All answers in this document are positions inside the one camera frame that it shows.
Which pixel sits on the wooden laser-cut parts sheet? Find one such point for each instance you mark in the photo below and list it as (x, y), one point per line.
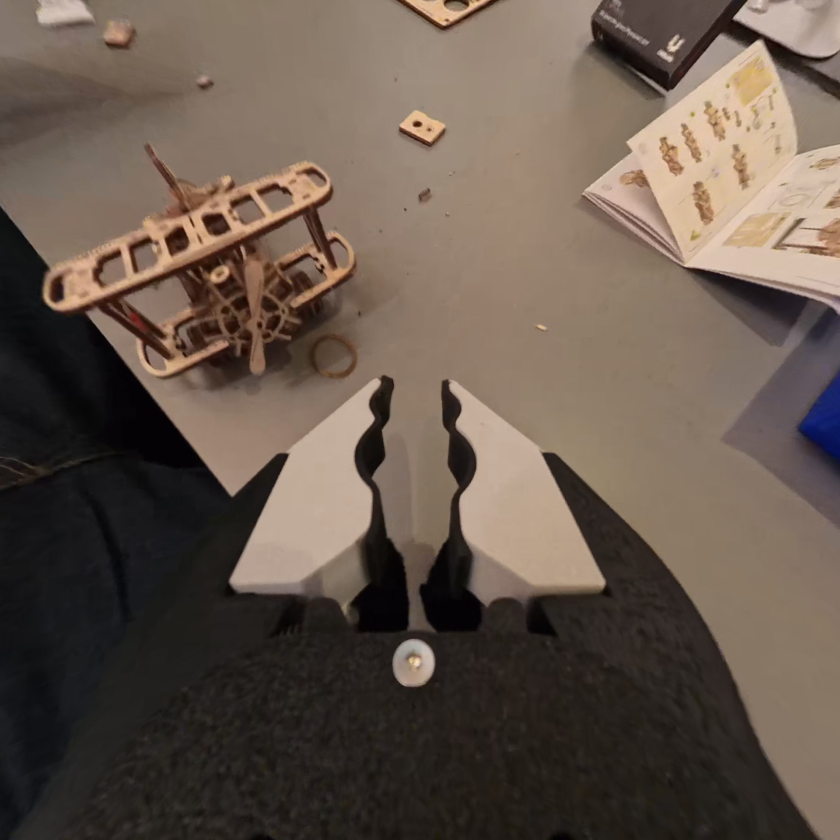
(438, 16)

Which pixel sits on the grey desk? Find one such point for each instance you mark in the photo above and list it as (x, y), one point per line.
(525, 262)

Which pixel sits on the open instruction booklet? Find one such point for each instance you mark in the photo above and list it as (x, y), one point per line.
(722, 164)

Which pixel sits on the wooden biplane model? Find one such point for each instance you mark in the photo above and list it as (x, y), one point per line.
(197, 218)

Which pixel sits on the white crumpled paper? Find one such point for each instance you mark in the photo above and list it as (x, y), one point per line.
(62, 12)

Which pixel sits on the black cardboard box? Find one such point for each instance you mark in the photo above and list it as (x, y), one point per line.
(656, 33)

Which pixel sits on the small wooden scrap block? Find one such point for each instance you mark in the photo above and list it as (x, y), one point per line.
(119, 33)

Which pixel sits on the small square wooden piece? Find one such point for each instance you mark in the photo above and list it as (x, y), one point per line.
(431, 133)

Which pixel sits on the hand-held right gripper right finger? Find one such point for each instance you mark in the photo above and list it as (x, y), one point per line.
(518, 518)

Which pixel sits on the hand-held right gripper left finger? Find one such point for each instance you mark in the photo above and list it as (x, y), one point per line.
(308, 512)

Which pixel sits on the blue plastic bin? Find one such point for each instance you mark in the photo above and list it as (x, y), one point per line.
(823, 426)

